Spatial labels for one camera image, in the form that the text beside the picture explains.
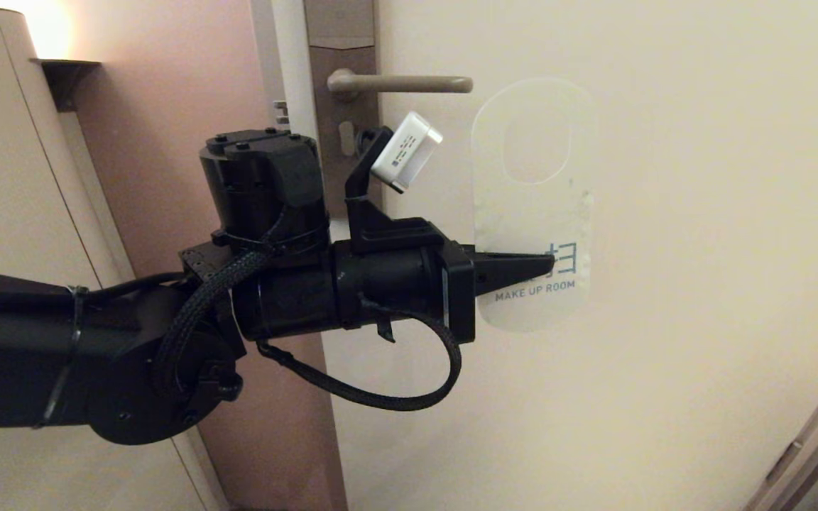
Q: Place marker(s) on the brown metal lock plate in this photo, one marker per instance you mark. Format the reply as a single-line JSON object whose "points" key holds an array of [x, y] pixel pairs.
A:
{"points": [[341, 28]]}

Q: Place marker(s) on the small metal latch plate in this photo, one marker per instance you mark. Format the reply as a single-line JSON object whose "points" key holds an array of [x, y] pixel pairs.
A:
{"points": [[280, 111]]}

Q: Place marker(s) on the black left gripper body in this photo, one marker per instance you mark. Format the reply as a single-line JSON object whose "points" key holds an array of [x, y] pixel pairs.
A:
{"points": [[395, 284]]}

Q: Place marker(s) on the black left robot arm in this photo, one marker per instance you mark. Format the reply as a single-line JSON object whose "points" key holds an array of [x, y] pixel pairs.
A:
{"points": [[11, 355]]}

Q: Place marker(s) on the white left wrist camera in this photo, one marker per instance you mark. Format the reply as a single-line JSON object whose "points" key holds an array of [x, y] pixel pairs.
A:
{"points": [[407, 152]]}

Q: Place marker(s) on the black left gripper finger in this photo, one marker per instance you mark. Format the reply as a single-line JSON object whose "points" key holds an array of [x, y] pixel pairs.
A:
{"points": [[508, 270]]}

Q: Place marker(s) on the dark wall lamp shelf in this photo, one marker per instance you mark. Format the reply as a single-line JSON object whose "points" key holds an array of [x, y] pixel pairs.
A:
{"points": [[67, 74]]}

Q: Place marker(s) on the beige curved wall panel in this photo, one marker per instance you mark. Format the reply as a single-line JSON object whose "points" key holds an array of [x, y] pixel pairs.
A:
{"points": [[11, 177]]}

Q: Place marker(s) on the blue and white door hanger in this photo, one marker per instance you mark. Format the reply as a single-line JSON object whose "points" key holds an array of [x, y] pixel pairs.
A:
{"points": [[533, 213]]}

